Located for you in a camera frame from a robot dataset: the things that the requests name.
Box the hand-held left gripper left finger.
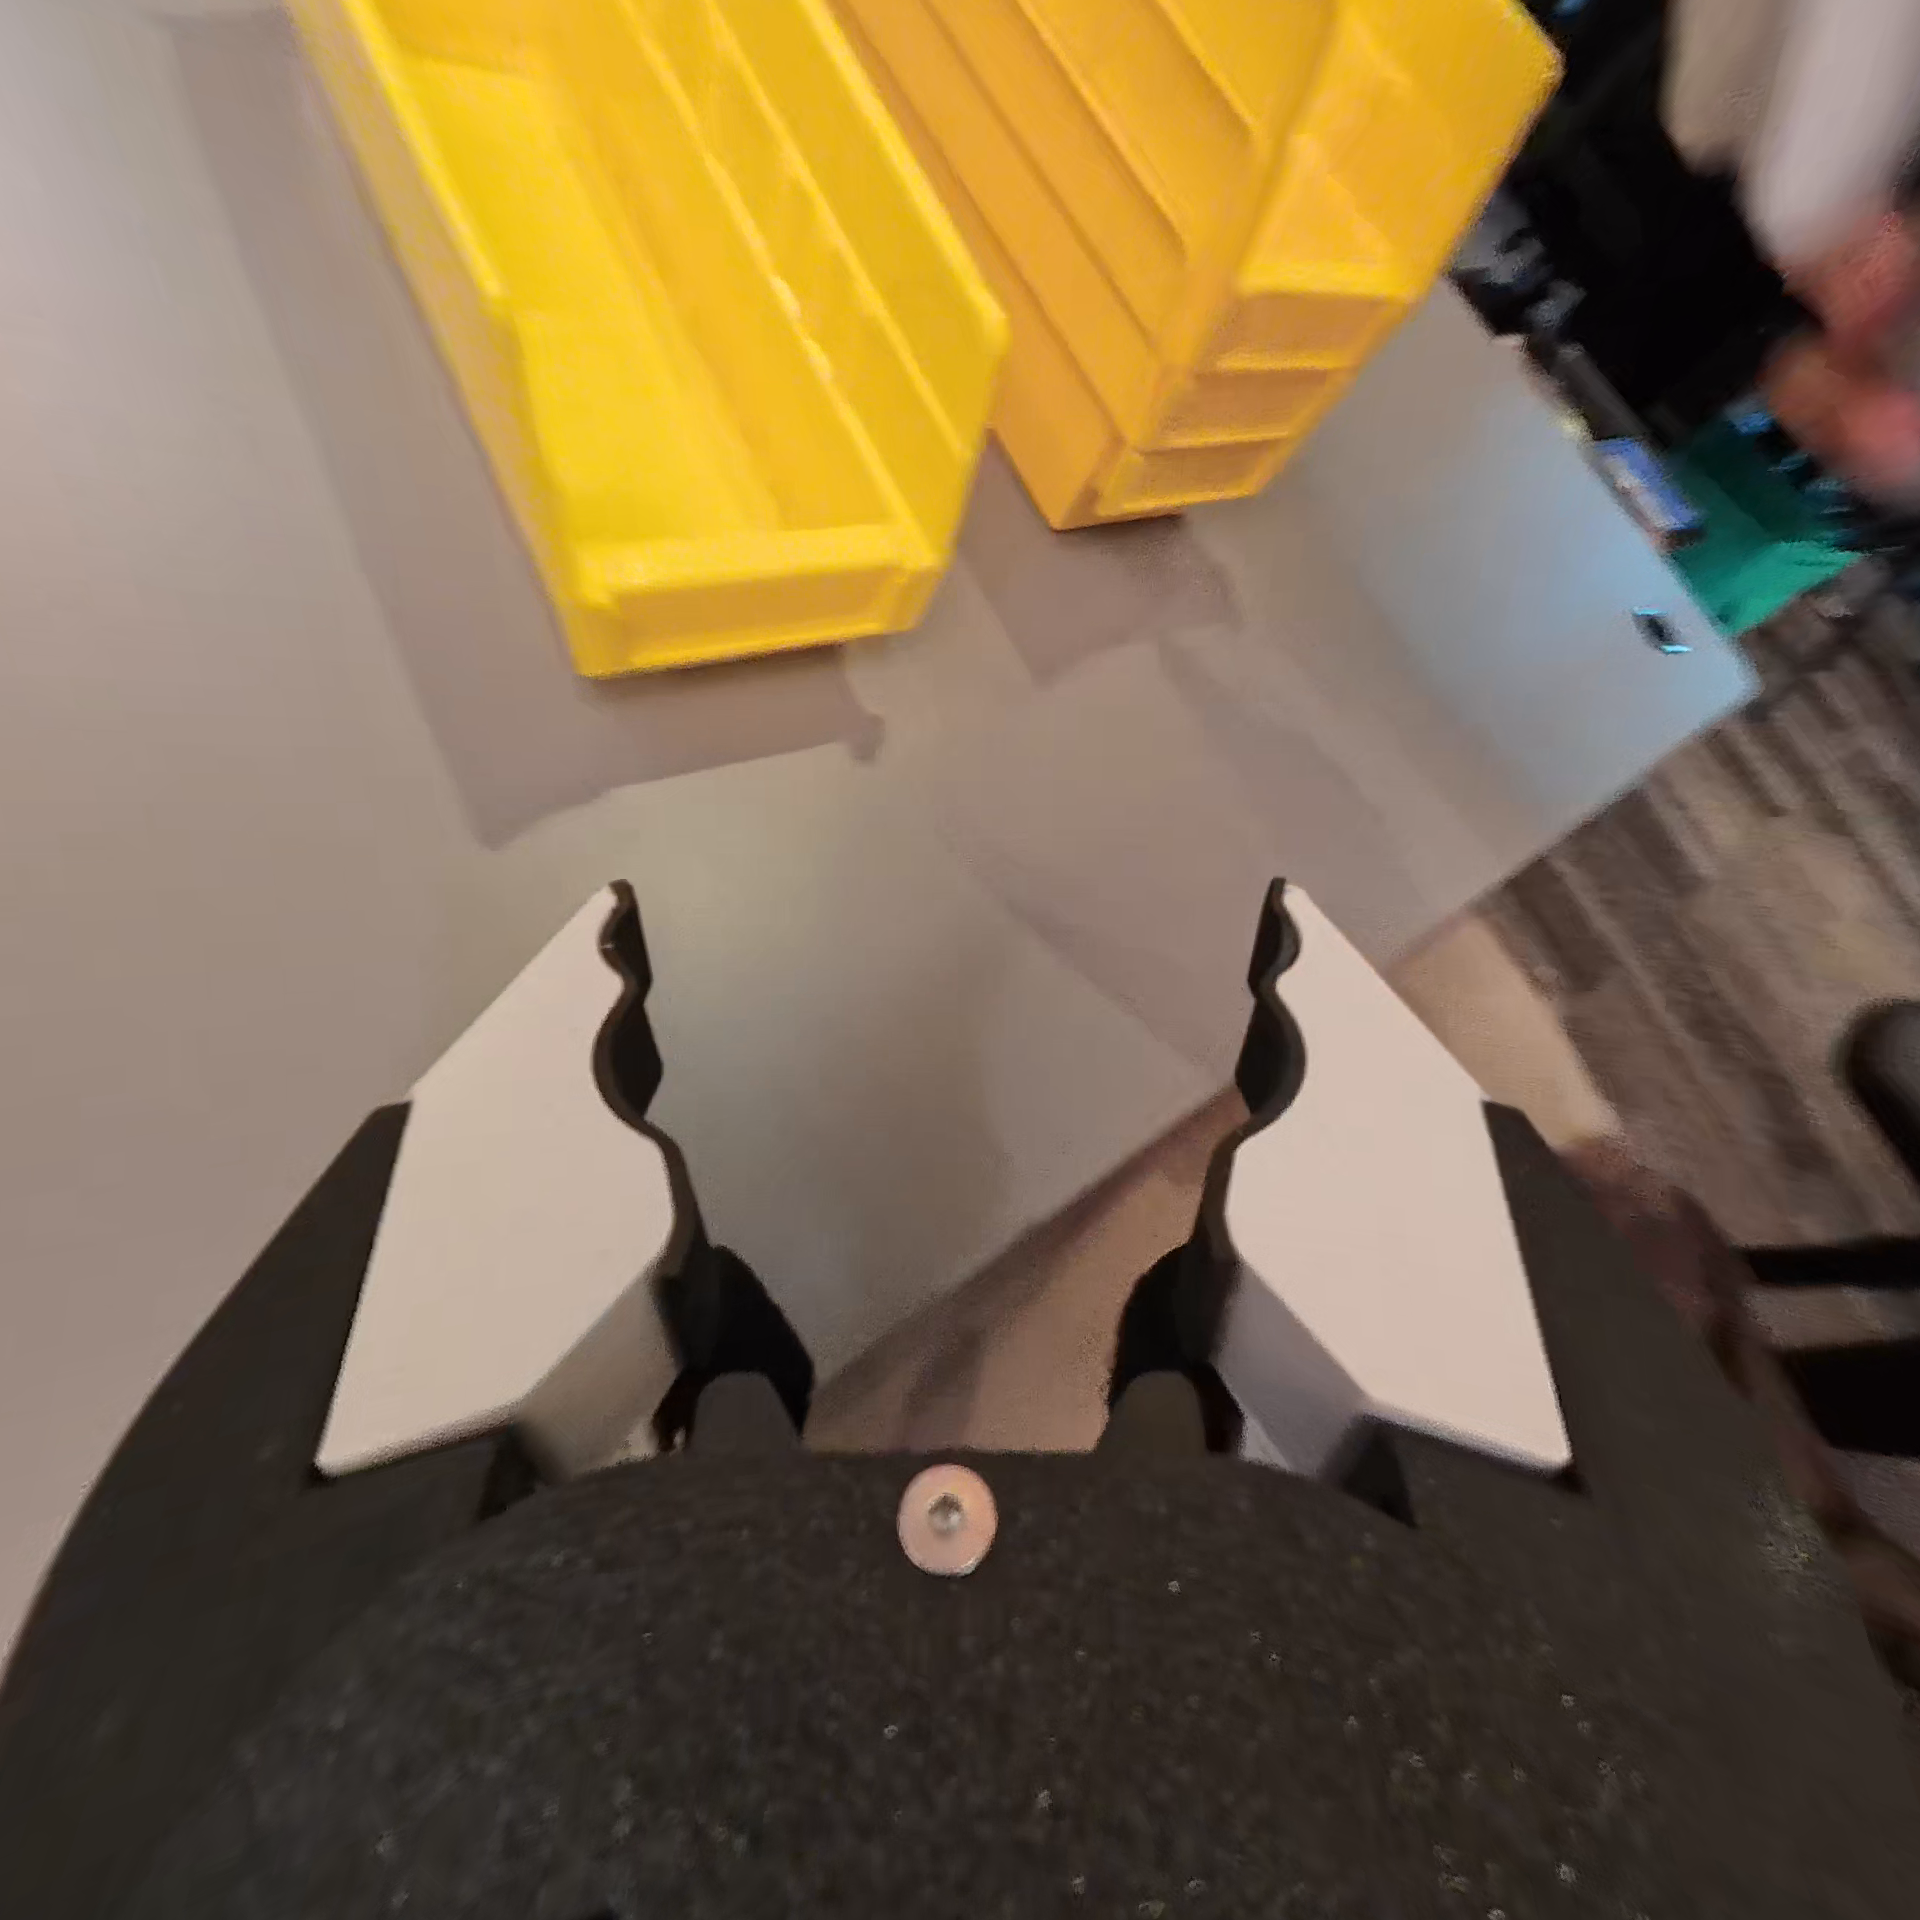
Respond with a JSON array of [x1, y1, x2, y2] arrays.
[[316, 880, 713, 1480]]

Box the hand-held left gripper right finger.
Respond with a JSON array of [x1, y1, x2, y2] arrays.
[[1199, 880, 1572, 1480]]

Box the grey desk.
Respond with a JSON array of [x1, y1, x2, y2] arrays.
[[0, 0, 1765, 1653]]

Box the person's brown trousers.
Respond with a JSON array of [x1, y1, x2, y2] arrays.
[[1560, 1136, 1920, 1653]]

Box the small blue box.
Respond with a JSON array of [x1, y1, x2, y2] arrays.
[[1598, 435, 1707, 544]]

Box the green mat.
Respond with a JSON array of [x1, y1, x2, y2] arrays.
[[1664, 412, 1865, 639]]

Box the black office chair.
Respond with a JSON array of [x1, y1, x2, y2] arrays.
[[1723, 996, 1920, 1457]]

